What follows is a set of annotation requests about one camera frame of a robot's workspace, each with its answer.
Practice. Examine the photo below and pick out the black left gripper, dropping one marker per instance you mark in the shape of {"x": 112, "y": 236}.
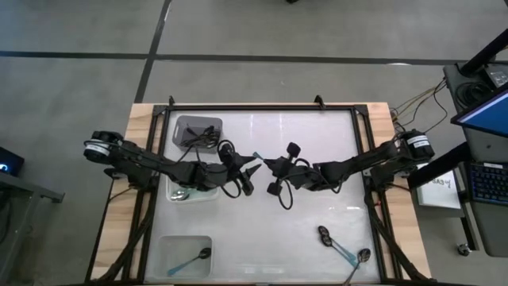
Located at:
{"x": 232, "y": 167}

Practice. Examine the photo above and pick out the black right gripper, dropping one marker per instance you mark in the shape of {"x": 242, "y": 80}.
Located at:
{"x": 291, "y": 172}

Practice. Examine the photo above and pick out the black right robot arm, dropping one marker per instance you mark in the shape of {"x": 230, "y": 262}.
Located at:
{"x": 357, "y": 165}

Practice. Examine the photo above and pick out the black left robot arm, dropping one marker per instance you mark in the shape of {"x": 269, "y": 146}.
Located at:
{"x": 139, "y": 159}

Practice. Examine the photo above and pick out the clear plastic bin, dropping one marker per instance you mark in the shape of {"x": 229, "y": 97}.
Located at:
{"x": 174, "y": 246}
{"x": 206, "y": 197}

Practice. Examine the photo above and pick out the grey plastic bin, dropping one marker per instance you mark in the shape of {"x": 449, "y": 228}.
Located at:
{"x": 178, "y": 123}

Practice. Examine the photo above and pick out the black diagonal beam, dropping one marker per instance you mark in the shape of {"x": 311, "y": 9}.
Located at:
{"x": 440, "y": 167}

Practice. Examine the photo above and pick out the white paper sheet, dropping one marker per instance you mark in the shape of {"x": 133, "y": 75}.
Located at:
{"x": 438, "y": 194}

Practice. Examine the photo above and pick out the caster wheel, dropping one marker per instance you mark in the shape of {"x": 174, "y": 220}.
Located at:
{"x": 463, "y": 249}

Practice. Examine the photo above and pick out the black keyboard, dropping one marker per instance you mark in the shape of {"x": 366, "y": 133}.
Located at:
{"x": 490, "y": 182}

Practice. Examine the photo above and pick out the monitor with blue screen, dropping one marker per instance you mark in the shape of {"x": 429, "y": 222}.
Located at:
{"x": 488, "y": 115}

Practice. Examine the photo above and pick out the grey metal stand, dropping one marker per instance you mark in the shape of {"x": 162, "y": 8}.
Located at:
{"x": 24, "y": 186}

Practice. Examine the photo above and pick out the black device with blue light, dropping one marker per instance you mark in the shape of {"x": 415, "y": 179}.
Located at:
{"x": 10, "y": 159}

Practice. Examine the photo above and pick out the black pole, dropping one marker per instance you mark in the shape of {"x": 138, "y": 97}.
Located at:
{"x": 486, "y": 51}

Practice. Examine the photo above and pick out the black power brick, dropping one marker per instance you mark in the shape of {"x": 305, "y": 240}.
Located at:
{"x": 498, "y": 75}

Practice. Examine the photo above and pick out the black frame clamp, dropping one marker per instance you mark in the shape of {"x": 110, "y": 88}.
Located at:
{"x": 170, "y": 101}
{"x": 318, "y": 100}

